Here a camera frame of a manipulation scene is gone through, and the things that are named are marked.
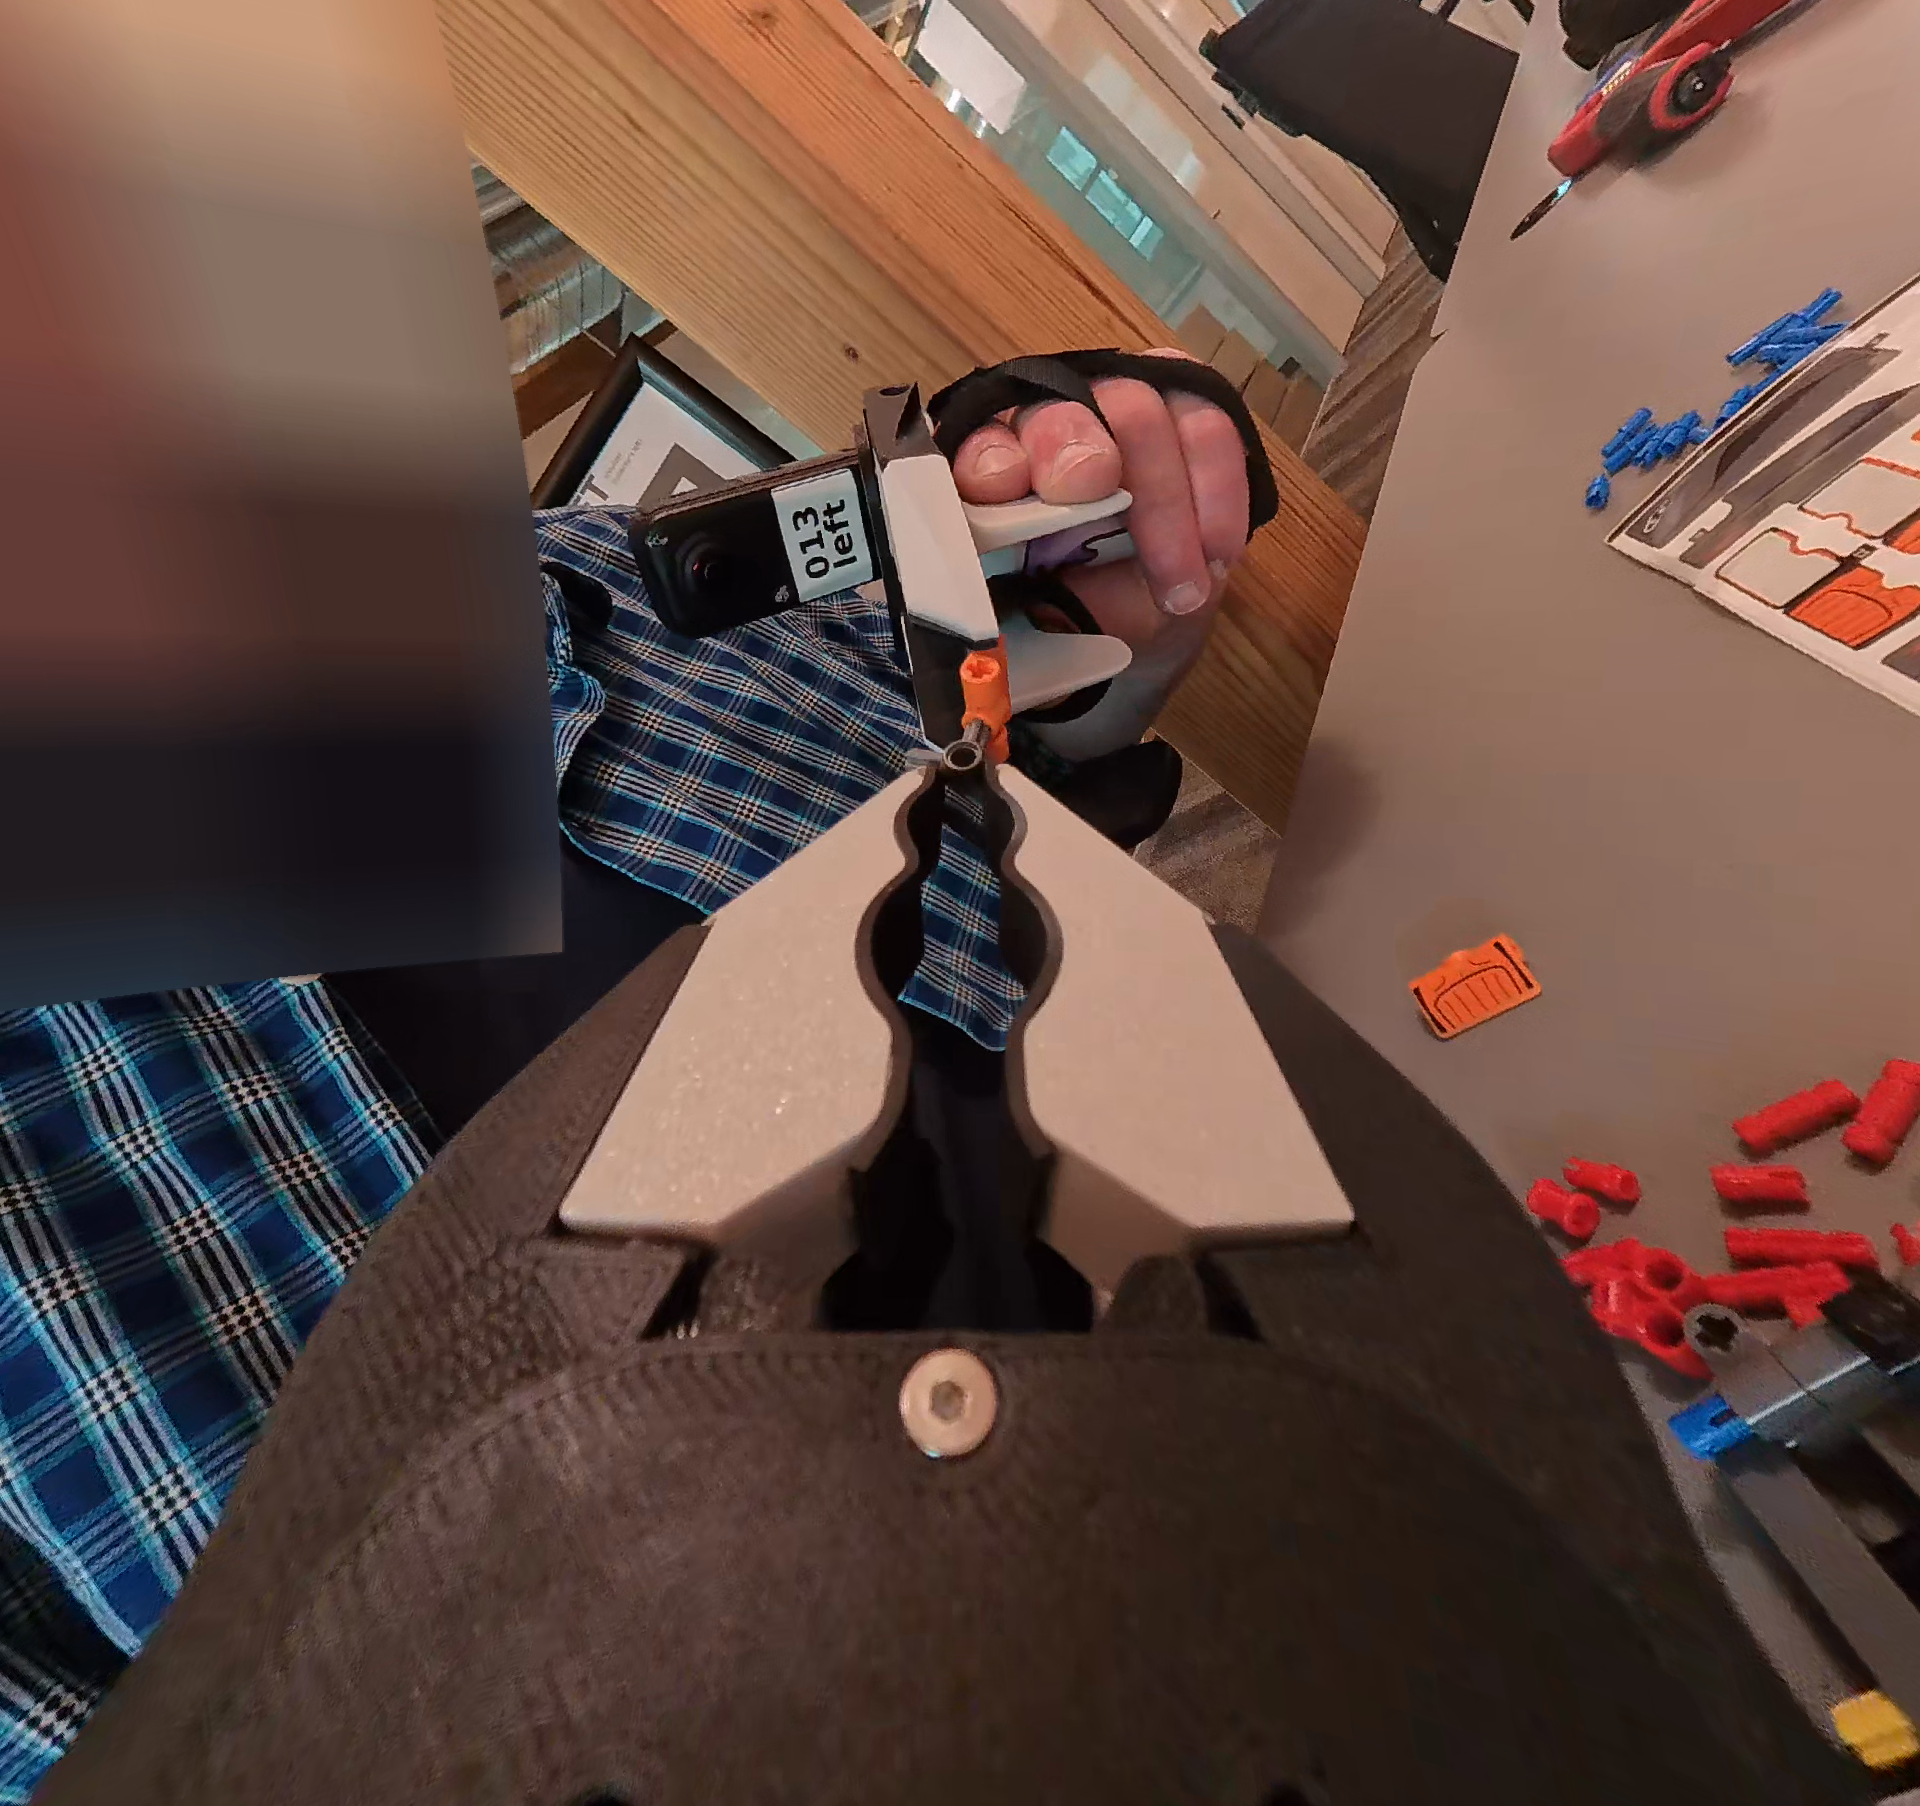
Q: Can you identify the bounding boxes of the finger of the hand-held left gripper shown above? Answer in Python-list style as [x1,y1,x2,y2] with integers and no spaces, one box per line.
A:
[879,457,1005,645]

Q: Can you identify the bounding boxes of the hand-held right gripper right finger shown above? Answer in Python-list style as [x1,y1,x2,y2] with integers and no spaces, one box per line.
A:
[981,761,1360,1294]

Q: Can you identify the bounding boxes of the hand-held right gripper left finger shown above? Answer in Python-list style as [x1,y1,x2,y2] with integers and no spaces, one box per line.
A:
[557,765,944,1251]

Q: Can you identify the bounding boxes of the orange lego seat panel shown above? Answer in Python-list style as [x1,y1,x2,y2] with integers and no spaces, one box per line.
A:
[1410,933,1543,1040]
[957,642,1013,765]

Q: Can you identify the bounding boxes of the pile of red lego pins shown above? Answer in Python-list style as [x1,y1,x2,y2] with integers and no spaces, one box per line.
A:
[1526,1060,1920,1383]

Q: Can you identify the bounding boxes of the lego chassis assembly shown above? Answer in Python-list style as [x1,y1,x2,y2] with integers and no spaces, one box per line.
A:
[1669,1266,1920,1711]

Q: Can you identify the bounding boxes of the pile of blue lego pins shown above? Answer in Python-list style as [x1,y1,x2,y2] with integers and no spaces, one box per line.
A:
[1587,286,1849,513]

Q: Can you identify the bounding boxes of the yellow lego piece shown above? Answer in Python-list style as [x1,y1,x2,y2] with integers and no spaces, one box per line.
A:
[1830,1689,1920,1774]

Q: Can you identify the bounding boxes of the person's left hand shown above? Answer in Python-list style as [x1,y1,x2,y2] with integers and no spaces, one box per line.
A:
[952,362,1254,756]

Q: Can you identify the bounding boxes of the black framed picture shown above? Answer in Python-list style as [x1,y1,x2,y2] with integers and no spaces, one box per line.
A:
[532,333,797,518]

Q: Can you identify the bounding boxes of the wooden beam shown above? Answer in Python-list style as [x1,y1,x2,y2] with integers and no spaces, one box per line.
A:
[407,0,1370,837]

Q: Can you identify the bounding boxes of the white framed glass partition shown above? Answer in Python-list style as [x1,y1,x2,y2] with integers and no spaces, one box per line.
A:
[833,0,1413,389]

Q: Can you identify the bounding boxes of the person in plaid shirt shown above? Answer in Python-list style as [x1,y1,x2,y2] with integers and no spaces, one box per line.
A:
[0,509,1039,1801]

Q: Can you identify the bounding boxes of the black office chair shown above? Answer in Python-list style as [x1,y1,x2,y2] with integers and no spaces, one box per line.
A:
[1201,0,1520,281]

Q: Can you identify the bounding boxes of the sticker sheet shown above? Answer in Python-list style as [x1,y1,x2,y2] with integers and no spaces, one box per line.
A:
[1605,292,1920,716]

